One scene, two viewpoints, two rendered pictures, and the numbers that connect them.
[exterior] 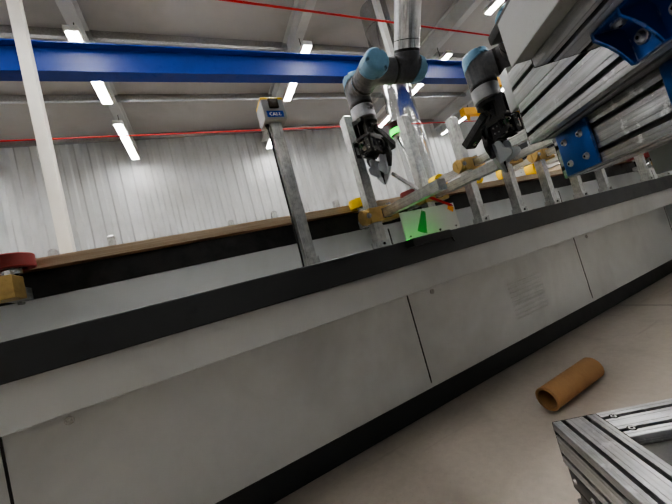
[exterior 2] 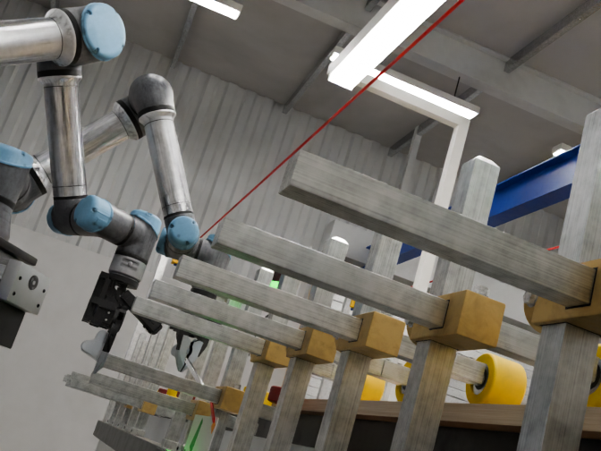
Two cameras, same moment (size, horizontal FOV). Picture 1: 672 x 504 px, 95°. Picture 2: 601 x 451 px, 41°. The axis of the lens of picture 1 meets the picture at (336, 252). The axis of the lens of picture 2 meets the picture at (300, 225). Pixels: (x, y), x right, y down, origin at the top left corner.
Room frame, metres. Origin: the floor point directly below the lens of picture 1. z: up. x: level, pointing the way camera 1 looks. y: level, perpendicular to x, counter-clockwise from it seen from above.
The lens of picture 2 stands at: (1.57, -2.23, 0.74)
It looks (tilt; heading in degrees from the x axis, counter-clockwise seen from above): 16 degrees up; 102
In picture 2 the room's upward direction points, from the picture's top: 17 degrees clockwise
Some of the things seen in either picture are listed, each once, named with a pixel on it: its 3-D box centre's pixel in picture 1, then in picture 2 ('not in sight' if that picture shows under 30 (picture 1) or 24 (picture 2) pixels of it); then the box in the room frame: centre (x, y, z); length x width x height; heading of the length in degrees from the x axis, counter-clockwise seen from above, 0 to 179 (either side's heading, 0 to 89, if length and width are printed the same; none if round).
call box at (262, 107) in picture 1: (271, 115); not in sight; (0.93, 0.08, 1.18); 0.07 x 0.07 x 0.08; 25
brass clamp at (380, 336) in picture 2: (540, 155); (367, 336); (1.48, -1.08, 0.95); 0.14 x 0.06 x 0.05; 115
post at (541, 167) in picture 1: (540, 164); (353, 366); (1.47, -1.06, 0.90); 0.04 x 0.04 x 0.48; 25
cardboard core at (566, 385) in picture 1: (570, 382); not in sight; (1.18, -0.71, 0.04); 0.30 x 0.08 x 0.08; 115
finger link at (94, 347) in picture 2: (510, 154); (94, 349); (0.88, -0.56, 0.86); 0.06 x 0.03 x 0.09; 25
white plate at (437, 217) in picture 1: (431, 220); (198, 437); (1.11, -0.36, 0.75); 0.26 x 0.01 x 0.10; 115
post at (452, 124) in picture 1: (466, 172); (263, 367); (1.25, -0.60, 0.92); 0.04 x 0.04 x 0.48; 25
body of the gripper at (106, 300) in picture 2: (497, 119); (110, 302); (0.87, -0.55, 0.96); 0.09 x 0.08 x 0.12; 25
